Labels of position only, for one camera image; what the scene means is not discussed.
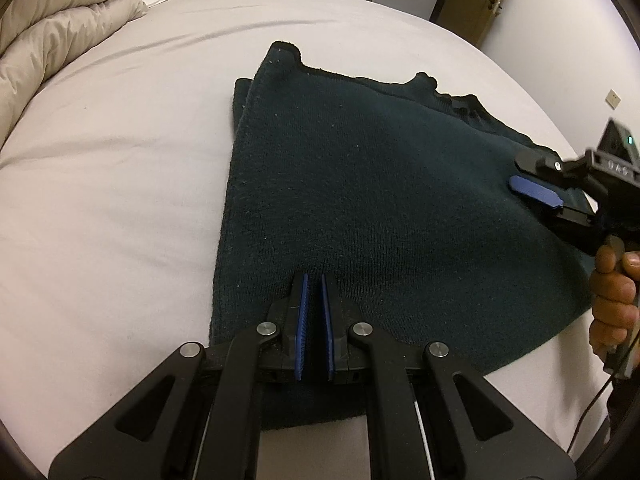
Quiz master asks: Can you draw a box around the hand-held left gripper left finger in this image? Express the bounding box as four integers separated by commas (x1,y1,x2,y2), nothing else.
48,271,311,480

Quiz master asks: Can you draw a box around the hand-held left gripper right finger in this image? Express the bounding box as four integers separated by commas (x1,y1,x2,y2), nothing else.
320,272,576,480

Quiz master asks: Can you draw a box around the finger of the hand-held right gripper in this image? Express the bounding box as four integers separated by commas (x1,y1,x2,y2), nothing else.
513,151,566,183
507,175,598,241

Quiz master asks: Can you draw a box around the dark green sweater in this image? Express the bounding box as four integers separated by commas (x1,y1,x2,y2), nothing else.
207,40,598,431

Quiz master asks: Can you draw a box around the person's right hand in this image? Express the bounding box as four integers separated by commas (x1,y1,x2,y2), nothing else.
589,247,640,361

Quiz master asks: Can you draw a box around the bed with white sheet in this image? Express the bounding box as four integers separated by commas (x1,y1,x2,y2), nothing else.
0,0,616,480

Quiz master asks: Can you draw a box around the beige folded duvet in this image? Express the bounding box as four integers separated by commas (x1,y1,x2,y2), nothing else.
0,0,163,133

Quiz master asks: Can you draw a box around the thin black cable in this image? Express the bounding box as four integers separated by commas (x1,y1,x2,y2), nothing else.
566,330,640,456

